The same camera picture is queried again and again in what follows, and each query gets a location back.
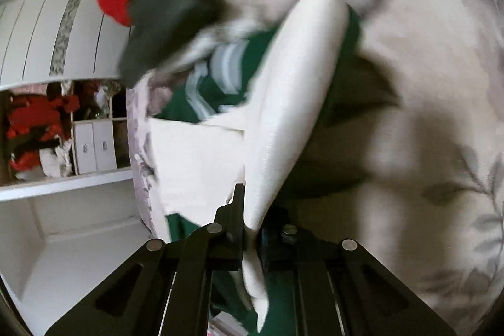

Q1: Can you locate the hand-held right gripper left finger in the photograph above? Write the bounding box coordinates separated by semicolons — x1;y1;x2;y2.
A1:
44;184;245;336

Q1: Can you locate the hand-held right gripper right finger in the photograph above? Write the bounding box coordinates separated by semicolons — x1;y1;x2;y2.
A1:
258;208;458;336

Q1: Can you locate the green and white jacket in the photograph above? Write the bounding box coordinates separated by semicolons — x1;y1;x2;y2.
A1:
149;0;399;336

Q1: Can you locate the pile of red clothes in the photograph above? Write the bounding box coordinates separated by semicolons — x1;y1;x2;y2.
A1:
6;82;81;173

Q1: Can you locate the small white drawer unit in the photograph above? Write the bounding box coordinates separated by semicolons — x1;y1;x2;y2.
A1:
72;119;119;175

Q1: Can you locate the dark cloth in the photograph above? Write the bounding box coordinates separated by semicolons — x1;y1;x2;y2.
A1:
118;0;227;88

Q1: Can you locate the white wardrobe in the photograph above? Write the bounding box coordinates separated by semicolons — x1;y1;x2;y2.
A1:
0;0;158;325

